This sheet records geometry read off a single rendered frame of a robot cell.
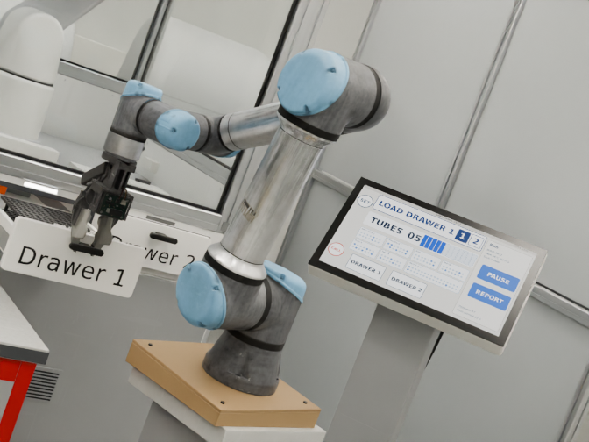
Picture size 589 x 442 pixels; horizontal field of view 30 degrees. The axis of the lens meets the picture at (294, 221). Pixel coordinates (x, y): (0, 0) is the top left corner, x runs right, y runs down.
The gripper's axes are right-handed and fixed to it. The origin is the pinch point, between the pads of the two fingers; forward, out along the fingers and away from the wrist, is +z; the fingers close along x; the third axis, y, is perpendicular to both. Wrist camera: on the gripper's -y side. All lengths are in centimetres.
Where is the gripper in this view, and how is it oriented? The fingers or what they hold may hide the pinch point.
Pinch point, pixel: (83, 246)
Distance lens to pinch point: 227.6
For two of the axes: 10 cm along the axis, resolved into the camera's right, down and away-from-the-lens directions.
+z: -3.5, 9.3, 1.2
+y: 4.7, 2.8, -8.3
